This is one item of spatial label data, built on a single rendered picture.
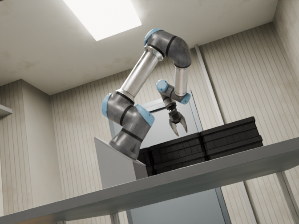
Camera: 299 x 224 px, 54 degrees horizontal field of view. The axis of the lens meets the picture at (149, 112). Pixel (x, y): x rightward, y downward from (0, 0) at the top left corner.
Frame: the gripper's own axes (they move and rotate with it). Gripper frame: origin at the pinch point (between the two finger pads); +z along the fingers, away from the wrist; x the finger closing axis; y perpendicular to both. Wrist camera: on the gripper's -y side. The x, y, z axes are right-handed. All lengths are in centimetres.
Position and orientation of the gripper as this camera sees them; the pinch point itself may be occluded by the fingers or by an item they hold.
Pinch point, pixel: (181, 132)
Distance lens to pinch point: 185.0
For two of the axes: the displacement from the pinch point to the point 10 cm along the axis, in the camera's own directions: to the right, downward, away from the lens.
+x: -9.0, 4.0, 1.6
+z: 3.3, 8.8, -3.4
